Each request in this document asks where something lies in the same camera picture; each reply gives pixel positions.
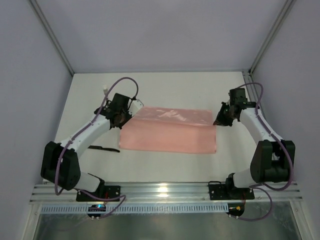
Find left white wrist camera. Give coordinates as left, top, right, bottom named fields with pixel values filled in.
left=128, top=99, right=144, bottom=117

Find corner aluminium post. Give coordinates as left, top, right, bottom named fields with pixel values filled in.
left=27, top=0, right=75, bottom=77
left=248, top=0, right=297, bottom=75

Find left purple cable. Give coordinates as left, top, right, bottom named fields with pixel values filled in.
left=54, top=76, right=140, bottom=219

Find right side aluminium rail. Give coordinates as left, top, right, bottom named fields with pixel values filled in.
left=241, top=70, right=287, bottom=181

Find black handled knife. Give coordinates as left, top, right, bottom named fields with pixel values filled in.
left=88, top=145, right=120, bottom=153

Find aluminium rail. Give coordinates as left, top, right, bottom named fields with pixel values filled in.
left=29, top=182, right=303, bottom=204
left=241, top=70, right=287, bottom=181

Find right corner aluminium post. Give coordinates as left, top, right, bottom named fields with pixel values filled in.
left=248, top=0, right=297, bottom=75

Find right small controller board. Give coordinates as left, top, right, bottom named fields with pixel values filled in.
left=226, top=202, right=245, bottom=219

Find left small controller board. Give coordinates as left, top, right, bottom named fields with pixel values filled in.
left=87, top=204, right=106, bottom=220

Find front aluminium rail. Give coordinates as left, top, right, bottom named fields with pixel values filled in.
left=29, top=182, right=303, bottom=204

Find slotted cable duct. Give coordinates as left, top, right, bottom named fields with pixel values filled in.
left=40, top=202, right=228, bottom=214

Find left corner aluminium post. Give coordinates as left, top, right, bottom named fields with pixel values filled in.
left=27, top=0, right=75, bottom=77

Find small controller board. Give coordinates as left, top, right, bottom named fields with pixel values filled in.
left=226, top=202, right=245, bottom=219
left=87, top=204, right=106, bottom=220

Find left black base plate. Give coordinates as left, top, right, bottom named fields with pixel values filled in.
left=76, top=185, right=121, bottom=202

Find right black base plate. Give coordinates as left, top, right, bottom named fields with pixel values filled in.
left=208, top=181, right=255, bottom=201

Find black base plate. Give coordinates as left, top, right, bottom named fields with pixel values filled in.
left=76, top=185, right=121, bottom=202
left=208, top=181, right=255, bottom=201

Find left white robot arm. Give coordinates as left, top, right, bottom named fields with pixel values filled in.
left=40, top=93, right=144, bottom=194

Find pink cloth napkin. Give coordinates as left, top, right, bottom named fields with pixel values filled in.
left=119, top=106, right=217, bottom=154

